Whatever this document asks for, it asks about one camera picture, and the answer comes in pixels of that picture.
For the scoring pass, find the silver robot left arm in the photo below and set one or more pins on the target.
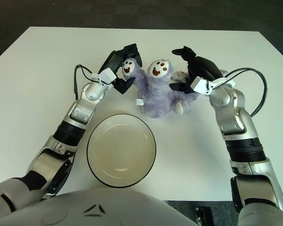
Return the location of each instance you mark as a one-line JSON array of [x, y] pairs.
[[44, 162]]

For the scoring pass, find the black metal floor bracket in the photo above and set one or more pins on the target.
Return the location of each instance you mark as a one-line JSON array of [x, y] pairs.
[[204, 216]]

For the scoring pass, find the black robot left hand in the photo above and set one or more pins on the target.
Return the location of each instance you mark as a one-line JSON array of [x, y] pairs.
[[110, 61]]

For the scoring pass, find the grey robot torso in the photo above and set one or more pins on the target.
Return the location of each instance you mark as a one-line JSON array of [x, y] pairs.
[[94, 209]]

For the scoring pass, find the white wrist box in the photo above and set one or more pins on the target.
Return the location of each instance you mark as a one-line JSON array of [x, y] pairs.
[[107, 75], [199, 85]]

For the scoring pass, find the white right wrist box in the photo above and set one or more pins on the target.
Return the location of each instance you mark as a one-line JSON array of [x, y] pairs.
[[199, 85]]

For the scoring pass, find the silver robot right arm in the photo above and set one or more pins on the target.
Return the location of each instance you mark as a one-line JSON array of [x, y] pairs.
[[235, 117]]

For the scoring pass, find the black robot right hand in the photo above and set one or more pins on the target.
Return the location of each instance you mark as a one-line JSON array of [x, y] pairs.
[[202, 68]]

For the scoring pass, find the purple plush bunny doll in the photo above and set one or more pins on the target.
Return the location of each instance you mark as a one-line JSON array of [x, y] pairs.
[[158, 99]]

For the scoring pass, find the white plate black rim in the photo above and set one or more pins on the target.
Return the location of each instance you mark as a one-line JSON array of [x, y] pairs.
[[121, 150]]

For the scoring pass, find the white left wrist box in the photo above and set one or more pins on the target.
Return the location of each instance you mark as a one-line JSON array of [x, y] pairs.
[[107, 75]]

